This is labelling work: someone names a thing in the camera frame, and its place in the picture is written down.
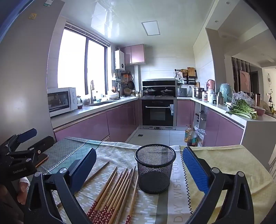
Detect white microwave oven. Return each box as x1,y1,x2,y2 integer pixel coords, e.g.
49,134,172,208
47,87,78,117

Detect person's left hand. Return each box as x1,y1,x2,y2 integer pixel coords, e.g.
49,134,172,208
17,178,32,204

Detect green leafy vegetables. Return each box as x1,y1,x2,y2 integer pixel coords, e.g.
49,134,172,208
226,99,259,120

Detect clear plastic bag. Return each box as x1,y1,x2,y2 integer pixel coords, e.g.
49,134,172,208
232,91,255,107

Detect black built-in oven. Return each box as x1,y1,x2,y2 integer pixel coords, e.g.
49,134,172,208
141,98,177,130

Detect black mesh utensil holder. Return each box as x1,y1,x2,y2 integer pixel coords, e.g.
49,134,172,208
134,145,176,195

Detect pink bowl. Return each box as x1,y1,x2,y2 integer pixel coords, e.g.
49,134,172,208
251,105,266,116

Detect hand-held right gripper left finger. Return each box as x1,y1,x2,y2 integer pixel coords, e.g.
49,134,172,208
23,147,97,224

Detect grey refrigerator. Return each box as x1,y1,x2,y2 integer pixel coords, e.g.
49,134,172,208
0,0,65,147

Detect black range hood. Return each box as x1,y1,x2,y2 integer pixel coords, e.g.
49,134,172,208
142,79,178,98

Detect stainless steel pot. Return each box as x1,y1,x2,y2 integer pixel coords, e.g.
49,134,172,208
193,87,205,99

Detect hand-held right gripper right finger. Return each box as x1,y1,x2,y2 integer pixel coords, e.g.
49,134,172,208
182,146,255,224

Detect white water heater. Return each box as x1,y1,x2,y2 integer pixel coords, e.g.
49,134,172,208
114,50,125,70

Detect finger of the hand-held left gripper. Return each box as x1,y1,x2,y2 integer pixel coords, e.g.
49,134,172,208
6,136,55,163
0,129,37,149

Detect pink base cabinet run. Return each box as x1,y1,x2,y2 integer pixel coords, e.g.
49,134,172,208
53,98,140,144
177,99,245,147

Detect patterned beige tablecloth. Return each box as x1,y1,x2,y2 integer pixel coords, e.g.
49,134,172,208
36,138,276,224

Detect dark liquid bottle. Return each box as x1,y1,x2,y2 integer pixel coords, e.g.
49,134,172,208
189,129,198,147

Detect teal countertop appliance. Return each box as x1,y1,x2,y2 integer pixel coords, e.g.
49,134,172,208
219,83,234,104

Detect bunch of wooden chopsticks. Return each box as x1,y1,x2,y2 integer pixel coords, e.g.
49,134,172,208
85,161,139,224

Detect yellow cooking oil bottle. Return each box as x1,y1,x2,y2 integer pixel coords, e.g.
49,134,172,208
184,125,193,144

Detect ceiling light panel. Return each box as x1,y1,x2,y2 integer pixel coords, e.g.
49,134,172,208
141,21,161,36

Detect kitchen window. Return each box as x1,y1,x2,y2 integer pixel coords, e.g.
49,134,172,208
58,24,110,96

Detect pink wall picture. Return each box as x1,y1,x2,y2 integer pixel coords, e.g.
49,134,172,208
239,70,251,93

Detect pink wall cabinet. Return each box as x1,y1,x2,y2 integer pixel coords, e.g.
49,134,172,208
121,44,145,65

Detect kitchen sink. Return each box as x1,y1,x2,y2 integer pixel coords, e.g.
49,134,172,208
83,100,119,107

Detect black wall rack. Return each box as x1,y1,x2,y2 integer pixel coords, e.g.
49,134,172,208
175,67,198,85

